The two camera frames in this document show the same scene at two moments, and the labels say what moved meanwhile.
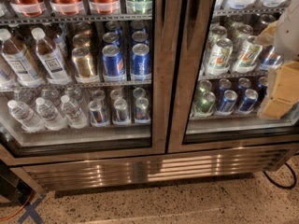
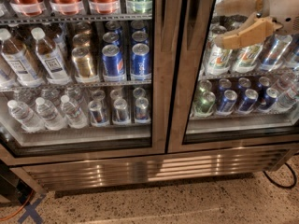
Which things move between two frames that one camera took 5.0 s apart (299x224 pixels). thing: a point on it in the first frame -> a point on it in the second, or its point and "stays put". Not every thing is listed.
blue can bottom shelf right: (249, 101) stays put
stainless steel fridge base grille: (207, 165) stays put
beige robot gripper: (288, 36) -> (284, 7)
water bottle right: (75, 117) stays put
